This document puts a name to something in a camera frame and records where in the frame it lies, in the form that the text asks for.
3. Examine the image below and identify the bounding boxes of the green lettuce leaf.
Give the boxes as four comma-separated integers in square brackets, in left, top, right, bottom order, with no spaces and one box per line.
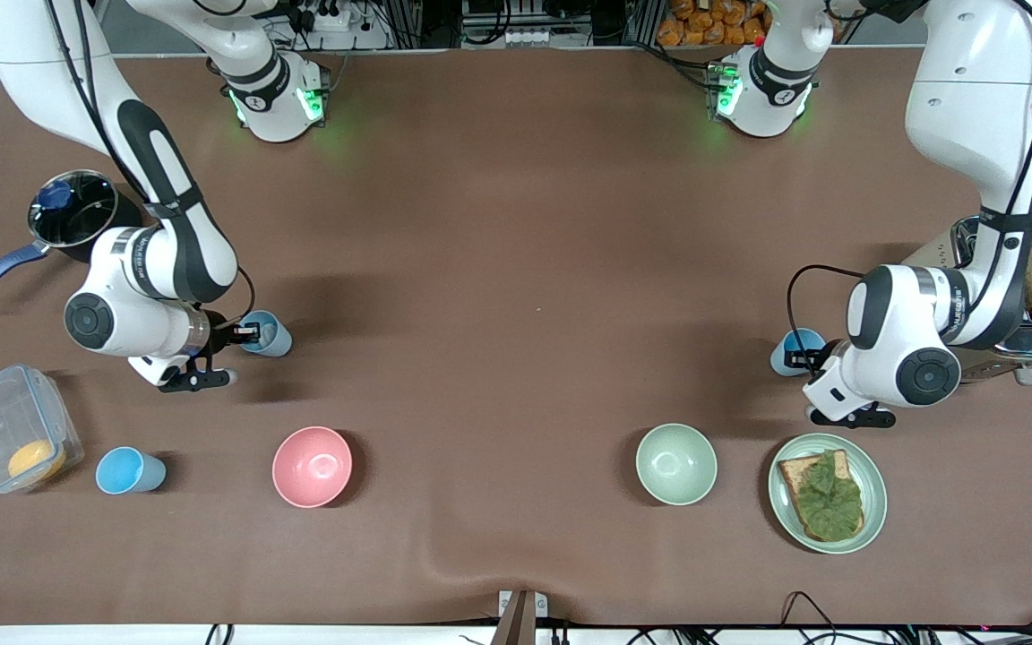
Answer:
[794,451,864,541]

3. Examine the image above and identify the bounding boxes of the black looped floor cable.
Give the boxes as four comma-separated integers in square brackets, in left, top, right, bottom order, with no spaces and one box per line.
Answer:
[780,591,839,645]

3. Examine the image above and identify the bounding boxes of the black saucepan with blue handle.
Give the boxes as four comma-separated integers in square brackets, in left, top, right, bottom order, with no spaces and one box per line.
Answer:
[0,170,145,308]

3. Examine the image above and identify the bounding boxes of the blue plastic cup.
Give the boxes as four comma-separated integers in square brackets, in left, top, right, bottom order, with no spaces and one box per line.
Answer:
[95,446,168,495]
[243,310,293,357]
[770,328,826,377]

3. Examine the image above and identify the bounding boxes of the toast slice under lettuce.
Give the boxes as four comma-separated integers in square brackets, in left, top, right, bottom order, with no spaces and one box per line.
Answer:
[778,450,866,542]

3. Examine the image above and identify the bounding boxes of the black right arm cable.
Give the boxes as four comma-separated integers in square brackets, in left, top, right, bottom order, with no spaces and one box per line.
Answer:
[46,0,257,328]

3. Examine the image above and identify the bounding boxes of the pale green plate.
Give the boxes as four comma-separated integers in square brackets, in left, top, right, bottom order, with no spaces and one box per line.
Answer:
[768,433,888,555]

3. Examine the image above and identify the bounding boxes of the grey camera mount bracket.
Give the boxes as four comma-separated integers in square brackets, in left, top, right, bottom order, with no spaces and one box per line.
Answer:
[496,589,549,645]

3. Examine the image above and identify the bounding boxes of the bag of orange snacks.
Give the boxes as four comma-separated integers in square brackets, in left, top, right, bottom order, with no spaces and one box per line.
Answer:
[657,0,772,47]

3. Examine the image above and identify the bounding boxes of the glass lid with blue knob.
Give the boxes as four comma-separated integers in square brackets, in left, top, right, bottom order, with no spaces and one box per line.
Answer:
[28,170,118,249]

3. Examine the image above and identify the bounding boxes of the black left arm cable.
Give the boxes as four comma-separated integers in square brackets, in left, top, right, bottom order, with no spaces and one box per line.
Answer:
[787,0,1032,359]

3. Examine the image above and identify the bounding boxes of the yellow round food piece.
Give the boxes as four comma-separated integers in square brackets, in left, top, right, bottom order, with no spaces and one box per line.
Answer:
[7,439,67,482]

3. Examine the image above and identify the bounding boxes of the brown table cloth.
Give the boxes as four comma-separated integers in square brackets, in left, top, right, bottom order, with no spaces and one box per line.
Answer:
[0,49,1032,628]

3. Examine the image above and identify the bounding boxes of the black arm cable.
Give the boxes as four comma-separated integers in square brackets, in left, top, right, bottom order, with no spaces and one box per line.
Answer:
[787,0,1032,359]
[46,0,257,328]

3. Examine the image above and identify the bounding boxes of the pink bowl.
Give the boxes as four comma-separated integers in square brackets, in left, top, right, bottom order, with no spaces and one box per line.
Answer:
[271,426,354,509]

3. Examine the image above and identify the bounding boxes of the pale green bowl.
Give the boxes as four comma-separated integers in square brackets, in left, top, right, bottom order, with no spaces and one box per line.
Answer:
[635,423,718,507]

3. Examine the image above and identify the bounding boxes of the white power strip with plugs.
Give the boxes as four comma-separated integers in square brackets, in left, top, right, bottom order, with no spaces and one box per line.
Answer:
[301,0,357,32]

